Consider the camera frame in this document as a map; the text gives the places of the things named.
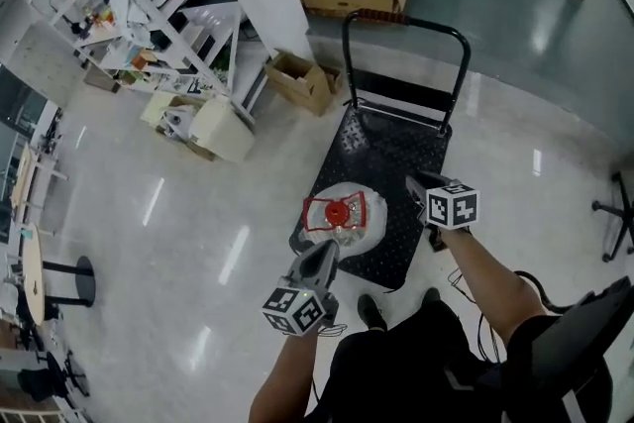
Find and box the black swivel chair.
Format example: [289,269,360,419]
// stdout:
[16,350,92,404]

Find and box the person's black clothing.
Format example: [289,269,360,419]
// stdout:
[307,299,564,423]

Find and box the black cable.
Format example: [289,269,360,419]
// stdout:
[513,269,564,315]

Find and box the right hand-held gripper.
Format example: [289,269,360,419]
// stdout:
[405,170,481,255]

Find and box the person's left forearm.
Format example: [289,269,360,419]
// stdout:
[247,330,319,423]

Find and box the white metal shelving unit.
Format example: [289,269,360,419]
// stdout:
[28,0,260,126]

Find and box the light wooden table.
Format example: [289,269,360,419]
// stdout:
[9,142,69,235]

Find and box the black chest pack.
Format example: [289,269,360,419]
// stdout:
[477,275,634,423]

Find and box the black office chair base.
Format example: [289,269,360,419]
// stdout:
[590,169,634,264]

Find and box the black platform cart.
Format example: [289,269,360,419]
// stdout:
[288,8,472,293]

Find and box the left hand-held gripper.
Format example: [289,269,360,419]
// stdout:
[262,240,342,339]

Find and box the round wooden table black base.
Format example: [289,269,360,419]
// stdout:
[21,221,96,327]

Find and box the clear water jug red cap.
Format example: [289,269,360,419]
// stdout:
[296,181,388,260]

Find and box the small open cardboard box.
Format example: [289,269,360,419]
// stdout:
[264,49,344,118]

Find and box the cream plastic container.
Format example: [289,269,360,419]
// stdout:
[188,96,257,163]

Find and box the person's right forearm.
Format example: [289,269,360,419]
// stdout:
[437,224,547,349]

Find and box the cardboard box with papers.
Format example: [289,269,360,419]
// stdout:
[140,90,219,162]

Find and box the person's left black shoe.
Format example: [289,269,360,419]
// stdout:
[357,293,388,333]

